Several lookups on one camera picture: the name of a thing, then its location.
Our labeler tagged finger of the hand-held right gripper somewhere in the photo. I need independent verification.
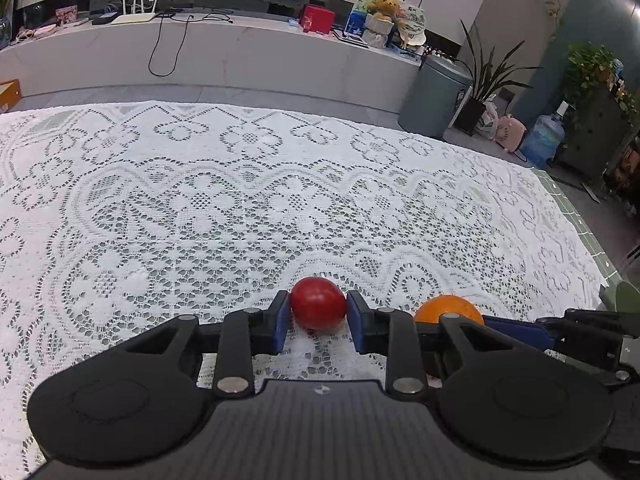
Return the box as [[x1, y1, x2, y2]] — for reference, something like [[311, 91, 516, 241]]
[[482, 308, 640, 386]]

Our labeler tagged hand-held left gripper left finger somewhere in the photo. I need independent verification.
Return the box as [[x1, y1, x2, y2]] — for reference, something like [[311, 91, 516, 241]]
[[117, 289, 292, 395]]

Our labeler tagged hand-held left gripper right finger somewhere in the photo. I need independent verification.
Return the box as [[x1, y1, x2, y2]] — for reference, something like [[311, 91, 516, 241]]
[[346, 289, 541, 395]]

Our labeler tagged red cherry tomato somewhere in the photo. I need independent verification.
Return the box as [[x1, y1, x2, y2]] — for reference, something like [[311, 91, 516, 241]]
[[290, 276, 348, 332]]

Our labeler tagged orange mandarin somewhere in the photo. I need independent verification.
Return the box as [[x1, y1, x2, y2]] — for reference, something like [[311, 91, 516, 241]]
[[414, 295, 486, 326]]

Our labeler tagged green checked cloth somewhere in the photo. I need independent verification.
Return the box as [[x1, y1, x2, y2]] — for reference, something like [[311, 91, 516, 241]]
[[530, 167, 624, 291]]

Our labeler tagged white lace tablecloth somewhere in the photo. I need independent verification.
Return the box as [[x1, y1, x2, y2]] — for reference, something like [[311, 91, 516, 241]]
[[0, 100, 623, 480]]

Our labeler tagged blue water bottle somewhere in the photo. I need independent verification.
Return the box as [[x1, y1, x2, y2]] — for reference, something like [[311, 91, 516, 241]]
[[520, 101, 569, 170]]

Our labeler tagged pink small appliance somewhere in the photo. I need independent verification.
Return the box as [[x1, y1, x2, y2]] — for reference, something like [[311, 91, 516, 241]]
[[492, 114, 529, 154]]

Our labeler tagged white plastic bag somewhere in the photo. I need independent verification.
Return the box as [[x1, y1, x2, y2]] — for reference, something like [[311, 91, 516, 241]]
[[475, 100, 501, 139]]

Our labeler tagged dark green cabinet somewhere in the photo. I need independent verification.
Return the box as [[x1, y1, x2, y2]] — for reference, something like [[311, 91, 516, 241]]
[[555, 80, 640, 182]]

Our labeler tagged potted long-leaf plant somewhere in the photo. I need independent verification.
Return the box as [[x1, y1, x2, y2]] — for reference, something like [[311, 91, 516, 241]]
[[452, 20, 544, 136]]

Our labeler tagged grey trash bin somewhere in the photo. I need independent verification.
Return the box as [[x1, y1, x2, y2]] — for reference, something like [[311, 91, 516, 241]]
[[397, 54, 474, 140]]

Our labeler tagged leafy potted plant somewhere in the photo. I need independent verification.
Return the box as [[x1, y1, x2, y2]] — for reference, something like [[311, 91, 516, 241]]
[[565, 42, 619, 107]]

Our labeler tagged white woven basket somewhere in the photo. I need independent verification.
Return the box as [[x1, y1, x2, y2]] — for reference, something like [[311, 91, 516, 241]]
[[364, 14, 394, 50]]

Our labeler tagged red box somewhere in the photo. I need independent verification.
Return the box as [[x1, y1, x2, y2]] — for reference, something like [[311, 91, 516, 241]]
[[299, 4, 336, 34]]

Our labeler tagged teddy bear toy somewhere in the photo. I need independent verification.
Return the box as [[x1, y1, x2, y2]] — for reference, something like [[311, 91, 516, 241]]
[[357, 0, 427, 47]]

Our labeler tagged brown teddy bear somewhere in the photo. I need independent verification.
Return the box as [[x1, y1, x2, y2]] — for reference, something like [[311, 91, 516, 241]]
[[367, 0, 399, 21]]

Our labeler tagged white router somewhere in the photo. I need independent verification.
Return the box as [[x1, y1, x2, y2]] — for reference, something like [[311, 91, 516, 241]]
[[111, 0, 162, 26]]

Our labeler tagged brown cardboard box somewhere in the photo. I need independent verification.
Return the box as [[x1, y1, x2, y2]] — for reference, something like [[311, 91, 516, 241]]
[[0, 80, 22, 114]]

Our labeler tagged plant in glass vase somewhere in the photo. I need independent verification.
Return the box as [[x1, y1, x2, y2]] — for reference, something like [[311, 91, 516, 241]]
[[0, 0, 32, 50]]

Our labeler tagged black cable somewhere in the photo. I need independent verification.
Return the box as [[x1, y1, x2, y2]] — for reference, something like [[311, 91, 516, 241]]
[[148, 10, 235, 78]]

